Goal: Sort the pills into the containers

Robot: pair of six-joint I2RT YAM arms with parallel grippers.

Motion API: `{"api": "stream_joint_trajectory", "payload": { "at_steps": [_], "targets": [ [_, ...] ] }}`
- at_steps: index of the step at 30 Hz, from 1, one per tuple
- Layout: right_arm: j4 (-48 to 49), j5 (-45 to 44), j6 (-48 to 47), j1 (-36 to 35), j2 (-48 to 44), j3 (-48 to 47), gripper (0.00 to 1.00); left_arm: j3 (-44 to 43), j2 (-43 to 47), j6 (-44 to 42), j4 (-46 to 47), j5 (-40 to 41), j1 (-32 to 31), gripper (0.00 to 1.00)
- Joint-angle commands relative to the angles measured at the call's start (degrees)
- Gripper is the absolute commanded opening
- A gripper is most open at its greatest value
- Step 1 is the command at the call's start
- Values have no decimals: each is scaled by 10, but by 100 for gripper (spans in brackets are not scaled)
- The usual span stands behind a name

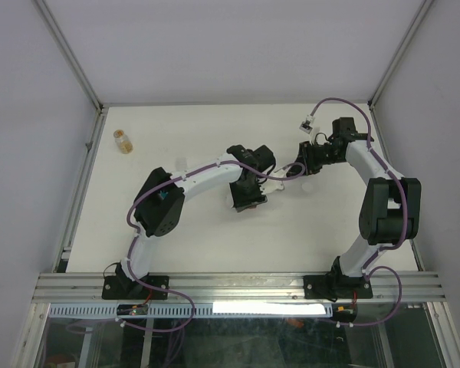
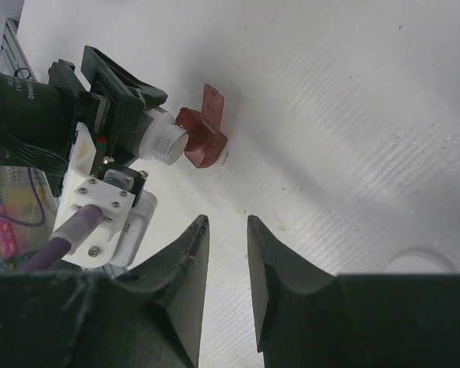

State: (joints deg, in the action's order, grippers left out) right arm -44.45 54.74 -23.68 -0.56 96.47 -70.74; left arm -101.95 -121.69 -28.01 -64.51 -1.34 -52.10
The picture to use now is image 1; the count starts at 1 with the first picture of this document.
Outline aluminium frame post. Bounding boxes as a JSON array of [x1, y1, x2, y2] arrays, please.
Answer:
[[31, 0, 104, 113], [368, 0, 435, 108]]

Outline grey slotted cable duct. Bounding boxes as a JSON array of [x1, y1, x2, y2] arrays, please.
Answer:
[[49, 301, 333, 320]]

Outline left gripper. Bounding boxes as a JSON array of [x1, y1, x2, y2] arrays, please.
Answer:
[[230, 176, 268, 212]]

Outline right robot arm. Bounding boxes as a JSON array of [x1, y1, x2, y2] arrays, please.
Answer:
[[296, 117, 422, 297]]

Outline clear plastic pill box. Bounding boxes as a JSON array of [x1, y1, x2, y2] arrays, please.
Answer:
[[176, 157, 187, 169]]

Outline aluminium frame post right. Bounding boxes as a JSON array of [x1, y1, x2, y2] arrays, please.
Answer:
[[368, 0, 435, 108]]

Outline white pill bottle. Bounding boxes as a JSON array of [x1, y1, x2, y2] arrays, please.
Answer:
[[225, 193, 234, 209]]

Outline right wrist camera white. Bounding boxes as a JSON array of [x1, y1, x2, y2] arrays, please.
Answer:
[[299, 115, 320, 135]]

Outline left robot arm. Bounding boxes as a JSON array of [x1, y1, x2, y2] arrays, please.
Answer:
[[118, 145, 276, 298]]

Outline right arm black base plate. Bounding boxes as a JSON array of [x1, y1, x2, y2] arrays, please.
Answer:
[[303, 274, 373, 302]]

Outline teal pill box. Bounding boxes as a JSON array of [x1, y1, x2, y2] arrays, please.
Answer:
[[158, 191, 168, 200]]

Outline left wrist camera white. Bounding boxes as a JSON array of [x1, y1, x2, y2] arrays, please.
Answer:
[[260, 168, 286, 195]]

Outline aluminium frame post left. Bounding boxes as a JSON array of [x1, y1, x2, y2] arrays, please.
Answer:
[[31, 0, 104, 113]]

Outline small glass vial orange pills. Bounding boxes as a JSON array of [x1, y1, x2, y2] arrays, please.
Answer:
[[113, 130, 133, 154]]

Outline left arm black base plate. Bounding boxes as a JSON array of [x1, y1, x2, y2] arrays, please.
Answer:
[[101, 275, 169, 301]]

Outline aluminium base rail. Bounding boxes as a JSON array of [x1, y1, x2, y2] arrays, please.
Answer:
[[32, 270, 445, 304]]

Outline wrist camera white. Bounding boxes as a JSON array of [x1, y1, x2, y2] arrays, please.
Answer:
[[299, 115, 320, 135], [260, 168, 286, 195]]

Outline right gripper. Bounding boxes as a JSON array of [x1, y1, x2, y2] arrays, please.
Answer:
[[286, 140, 343, 177]]

